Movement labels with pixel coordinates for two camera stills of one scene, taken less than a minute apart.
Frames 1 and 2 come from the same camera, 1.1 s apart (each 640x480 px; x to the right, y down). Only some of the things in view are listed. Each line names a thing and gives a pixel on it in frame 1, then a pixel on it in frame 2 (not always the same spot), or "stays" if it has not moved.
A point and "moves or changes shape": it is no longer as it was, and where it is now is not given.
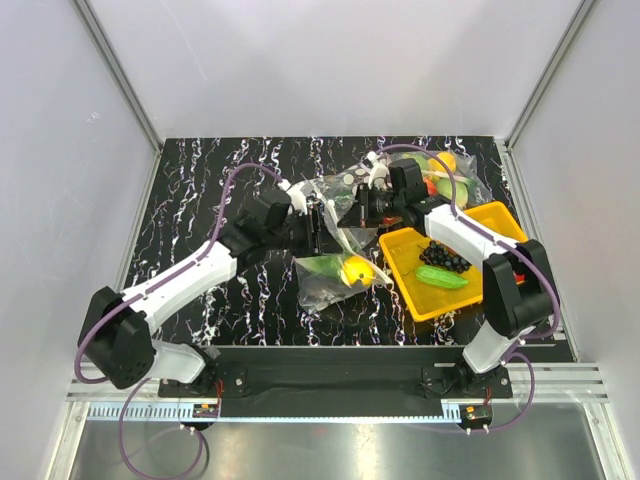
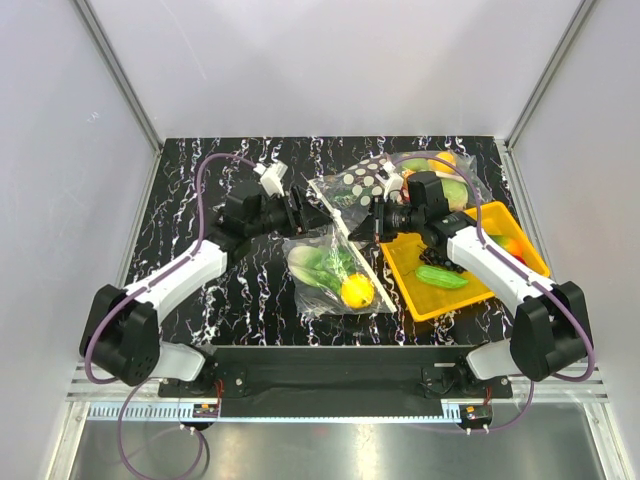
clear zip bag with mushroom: x=340 y=190 stays
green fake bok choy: x=331 y=265 moves or changes shape
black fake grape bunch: x=439 y=254 stays
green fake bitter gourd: x=441 y=277 stays
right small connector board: x=475 y=415 stays
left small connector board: x=205 y=411 stays
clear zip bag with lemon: x=344 y=267 moves or changes shape
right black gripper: x=359 y=215 to x=365 y=232
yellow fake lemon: x=357 y=268 to x=357 y=290
